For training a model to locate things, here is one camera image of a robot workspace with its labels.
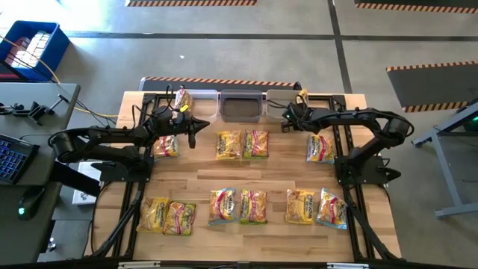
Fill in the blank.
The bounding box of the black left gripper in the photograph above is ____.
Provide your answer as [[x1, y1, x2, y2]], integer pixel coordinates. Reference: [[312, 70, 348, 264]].
[[159, 108, 211, 149]]

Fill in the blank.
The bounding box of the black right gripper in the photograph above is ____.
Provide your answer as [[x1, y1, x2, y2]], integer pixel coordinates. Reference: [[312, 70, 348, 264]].
[[281, 104, 319, 135]]

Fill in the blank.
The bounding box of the beige plastic bin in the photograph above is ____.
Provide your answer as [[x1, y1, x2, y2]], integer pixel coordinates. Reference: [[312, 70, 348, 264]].
[[264, 88, 311, 124]]

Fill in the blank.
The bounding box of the clear plastic bin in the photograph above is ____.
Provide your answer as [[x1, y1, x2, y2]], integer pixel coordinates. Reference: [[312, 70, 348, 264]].
[[173, 88, 220, 120]]

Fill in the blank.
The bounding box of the blue Maruchan noodle pack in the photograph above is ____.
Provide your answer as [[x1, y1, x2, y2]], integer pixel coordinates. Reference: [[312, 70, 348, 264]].
[[208, 187, 238, 226], [153, 134, 180, 161], [305, 133, 336, 165], [316, 187, 349, 231]]

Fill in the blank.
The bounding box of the smoky grey plastic bin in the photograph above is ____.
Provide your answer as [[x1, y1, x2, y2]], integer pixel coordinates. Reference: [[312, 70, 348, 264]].
[[219, 88, 264, 124]]

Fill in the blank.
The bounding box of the black hazard-striped floor mat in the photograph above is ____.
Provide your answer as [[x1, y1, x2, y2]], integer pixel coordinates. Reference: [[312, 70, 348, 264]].
[[125, 0, 258, 7], [385, 61, 478, 114], [353, 0, 478, 15], [139, 75, 302, 93]]

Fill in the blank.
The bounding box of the white cardboard box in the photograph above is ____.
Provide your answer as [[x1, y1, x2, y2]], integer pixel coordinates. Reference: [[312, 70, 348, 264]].
[[72, 160, 102, 205]]

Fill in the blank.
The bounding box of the black desk clamp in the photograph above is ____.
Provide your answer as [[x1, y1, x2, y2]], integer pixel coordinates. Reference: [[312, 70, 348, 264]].
[[28, 93, 70, 126]]

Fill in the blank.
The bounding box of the blue plastic crate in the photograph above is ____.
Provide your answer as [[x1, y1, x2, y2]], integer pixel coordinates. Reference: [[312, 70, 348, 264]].
[[0, 20, 71, 82]]

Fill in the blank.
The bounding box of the grey metal stand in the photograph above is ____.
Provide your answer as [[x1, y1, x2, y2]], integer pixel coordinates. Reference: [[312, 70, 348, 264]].
[[412, 99, 478, 220]]

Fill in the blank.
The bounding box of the black computer mouse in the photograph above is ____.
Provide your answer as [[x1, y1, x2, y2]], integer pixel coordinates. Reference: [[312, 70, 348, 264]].
[[16, 186, 46, 221]]

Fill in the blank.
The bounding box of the black backlit keyboard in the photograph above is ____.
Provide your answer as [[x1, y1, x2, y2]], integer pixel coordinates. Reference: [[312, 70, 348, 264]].
[[0, 133, 40, 185]]

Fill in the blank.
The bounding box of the pale block stack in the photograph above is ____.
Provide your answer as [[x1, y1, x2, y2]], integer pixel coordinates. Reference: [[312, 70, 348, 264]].
[[5, 30, 52, 69]]

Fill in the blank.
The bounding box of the grey desk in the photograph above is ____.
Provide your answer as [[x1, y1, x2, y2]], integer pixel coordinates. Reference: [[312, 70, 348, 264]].
[[0, 82, 81, 265]]

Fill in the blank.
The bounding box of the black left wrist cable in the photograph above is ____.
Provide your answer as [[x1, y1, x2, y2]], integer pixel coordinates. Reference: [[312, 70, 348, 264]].
[[165, 83, 177, 113]]

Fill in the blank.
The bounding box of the black flat strap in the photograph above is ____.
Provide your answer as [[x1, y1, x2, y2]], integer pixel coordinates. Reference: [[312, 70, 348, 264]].
[[49, 161, 102, 198]]

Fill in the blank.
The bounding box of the white bracket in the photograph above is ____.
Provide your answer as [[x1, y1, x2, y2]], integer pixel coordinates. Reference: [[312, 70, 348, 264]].
[[118, 261, 161, 269], [326, 262, 370, 269]]

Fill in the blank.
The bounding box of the yellow floor cable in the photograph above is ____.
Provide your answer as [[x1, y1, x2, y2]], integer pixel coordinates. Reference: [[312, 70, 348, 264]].
[[0, 35, 120, 119]]

